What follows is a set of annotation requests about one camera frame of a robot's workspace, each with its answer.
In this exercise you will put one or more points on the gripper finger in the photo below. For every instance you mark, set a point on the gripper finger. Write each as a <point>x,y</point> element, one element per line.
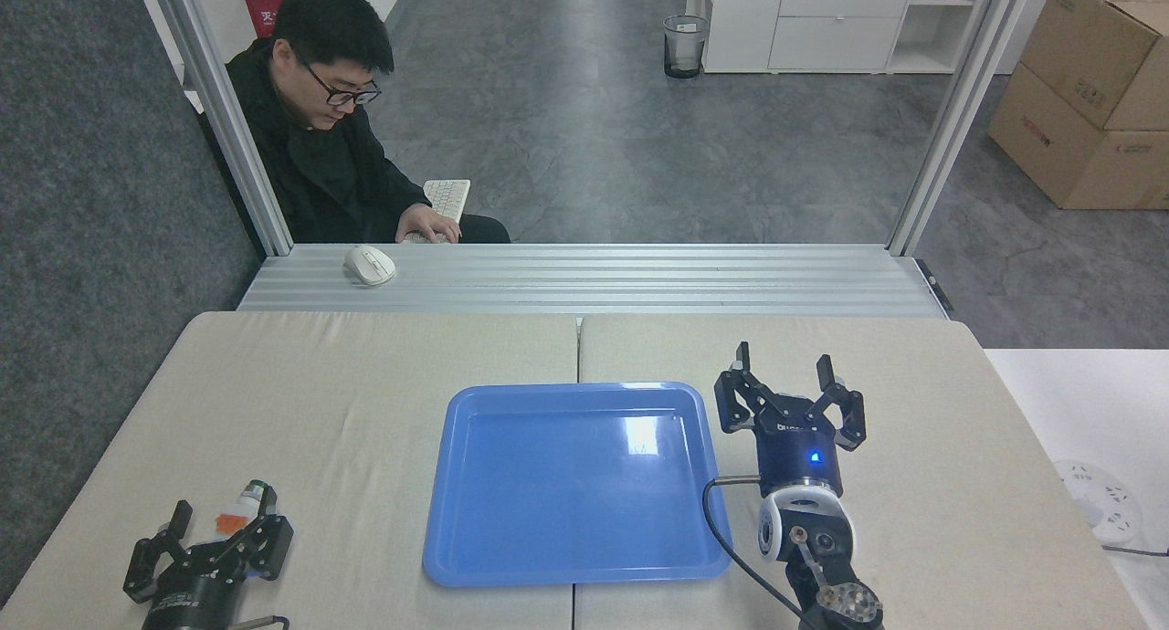
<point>272,548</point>
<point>732,402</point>
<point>849,420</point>
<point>142,571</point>

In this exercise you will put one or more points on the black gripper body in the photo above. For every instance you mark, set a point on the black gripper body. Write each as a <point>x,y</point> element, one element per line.
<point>196,598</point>
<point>796,456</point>

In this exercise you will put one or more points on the white switch part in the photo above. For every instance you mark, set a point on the white switch part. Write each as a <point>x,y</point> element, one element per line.
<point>245,504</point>

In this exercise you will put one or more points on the blue plastic tray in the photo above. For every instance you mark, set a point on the blue plastic tray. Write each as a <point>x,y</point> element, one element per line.
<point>575,493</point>

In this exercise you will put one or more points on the person's left hand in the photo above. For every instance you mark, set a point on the person's left hand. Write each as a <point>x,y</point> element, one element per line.
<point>427,222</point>

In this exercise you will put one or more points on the ribbed aluminium platform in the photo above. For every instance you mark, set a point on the ribbed aluminium platform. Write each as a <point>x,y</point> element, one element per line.
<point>639,278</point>

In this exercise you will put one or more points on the white side table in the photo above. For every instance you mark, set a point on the white side table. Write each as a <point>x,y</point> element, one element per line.
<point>1078,411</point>

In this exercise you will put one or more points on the round white power strip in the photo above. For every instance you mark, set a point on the round white power strip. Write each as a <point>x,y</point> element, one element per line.
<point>1100,502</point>

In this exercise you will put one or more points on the white computer mouse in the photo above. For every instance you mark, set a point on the white computer mouse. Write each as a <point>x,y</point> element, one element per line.
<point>370,265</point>

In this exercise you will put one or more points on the grey felt partition panel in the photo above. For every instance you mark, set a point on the grey felt partition panel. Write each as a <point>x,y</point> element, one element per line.
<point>100,246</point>

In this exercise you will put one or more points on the large cardboard box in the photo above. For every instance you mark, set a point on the large cardboard box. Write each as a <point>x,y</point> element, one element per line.
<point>1068,155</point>

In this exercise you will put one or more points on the white keyboard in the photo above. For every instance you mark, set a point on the white keyboard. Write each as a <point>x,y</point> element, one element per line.
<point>449,196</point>

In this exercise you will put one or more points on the mesh waste bin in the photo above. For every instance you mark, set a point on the mesh waste bin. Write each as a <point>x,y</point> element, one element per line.
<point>685,46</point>

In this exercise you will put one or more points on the person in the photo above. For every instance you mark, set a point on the person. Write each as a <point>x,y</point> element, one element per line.
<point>320,164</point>

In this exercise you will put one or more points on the white drawer cabinet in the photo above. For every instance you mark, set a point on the white drawer cabinet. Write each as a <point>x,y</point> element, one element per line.
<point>822,23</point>

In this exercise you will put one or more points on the small cardboard box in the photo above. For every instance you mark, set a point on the small cardboard box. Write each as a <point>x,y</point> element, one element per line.
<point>1096,50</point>

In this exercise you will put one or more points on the red box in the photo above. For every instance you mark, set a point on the red box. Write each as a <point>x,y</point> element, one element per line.
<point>265,5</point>

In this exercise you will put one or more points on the black corner bracket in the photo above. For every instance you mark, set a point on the black corner bracket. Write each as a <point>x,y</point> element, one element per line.
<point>936,288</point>

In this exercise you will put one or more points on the silver aluminium post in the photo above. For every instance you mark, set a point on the silver aluminium post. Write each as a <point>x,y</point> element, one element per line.
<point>959,110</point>
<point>215,91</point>

